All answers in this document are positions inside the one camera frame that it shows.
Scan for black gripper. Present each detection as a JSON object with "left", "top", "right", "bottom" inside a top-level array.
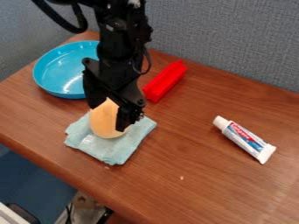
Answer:
[{"left": 81, "top": 45, "right": 148, "bottom": 132}]

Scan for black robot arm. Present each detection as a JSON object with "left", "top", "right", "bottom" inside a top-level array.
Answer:
[{"left": 81, "top": 0, "right": 153, "bottom": 131}]

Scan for blue plastic plate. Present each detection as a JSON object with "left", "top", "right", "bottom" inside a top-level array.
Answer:
[{"left": 32, "top": 40, "right": 98, "bottom": 99}]

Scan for white toothpaste tube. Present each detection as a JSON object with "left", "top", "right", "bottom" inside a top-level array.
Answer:
[{"left": 212, "top": 115, "right": 276, "bottom": 165}]

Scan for orange egg-shaped sponge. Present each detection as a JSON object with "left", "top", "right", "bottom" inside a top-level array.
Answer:
[{"left": 88, "top": 98, "right": 128, "bottom": 139}]

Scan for red plastic block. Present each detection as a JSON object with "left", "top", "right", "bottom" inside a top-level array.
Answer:
[{"left": 142, "top": 59, "right": 186, "bottom": 102}]

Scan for light blue folded cloth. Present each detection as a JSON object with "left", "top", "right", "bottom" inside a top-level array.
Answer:
[{"left": 64, "top": 113, "right": 156, "bottom": 165}]

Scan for objects under table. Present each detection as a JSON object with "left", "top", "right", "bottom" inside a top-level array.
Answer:
[{"left": 0, "top": 192, "right": 113, "bottom": 224}]

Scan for black cable loop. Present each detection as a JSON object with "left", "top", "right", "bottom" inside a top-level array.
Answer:
[{"left": 30, "top": 0, "right": 89, "bottom": 35}]

